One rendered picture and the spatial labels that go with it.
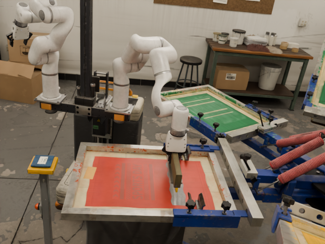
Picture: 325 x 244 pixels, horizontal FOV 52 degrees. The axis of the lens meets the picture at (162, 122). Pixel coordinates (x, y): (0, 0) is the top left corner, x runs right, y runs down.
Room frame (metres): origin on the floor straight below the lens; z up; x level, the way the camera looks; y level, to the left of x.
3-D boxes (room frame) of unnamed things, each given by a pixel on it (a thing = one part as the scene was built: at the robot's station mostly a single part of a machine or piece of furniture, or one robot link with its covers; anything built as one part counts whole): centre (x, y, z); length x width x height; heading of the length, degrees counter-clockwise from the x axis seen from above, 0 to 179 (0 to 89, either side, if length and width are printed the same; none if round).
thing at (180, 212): (1.15, -0.24, 0.98); 0.30 x 0.05 x 0.07; 97
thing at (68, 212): (1.40, 0.03, 0.97); 0.79 x 0.58 x 0.04; 97
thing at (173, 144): (1.41, -0.08, 1.20); 0.10 x 0.07 x 0.11; 97
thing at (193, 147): (1.70, -0.17, 0.98); 0.30 x 0.05 x 0.07; 97
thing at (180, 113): (1.45, -0.06, 1.33); 0.15 x 0.10 x 0.11; 38
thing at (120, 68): (1.86, 0.26, 1.37); 0.13 x 0.10 x 0.16; 128
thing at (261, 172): (1.47, -0.53, 1.02); 0.17 x 0.06 x 0.05; 97
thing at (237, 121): (2.25, -0.47, 1.05); 1.08 x 0.61 x 0.23; 37
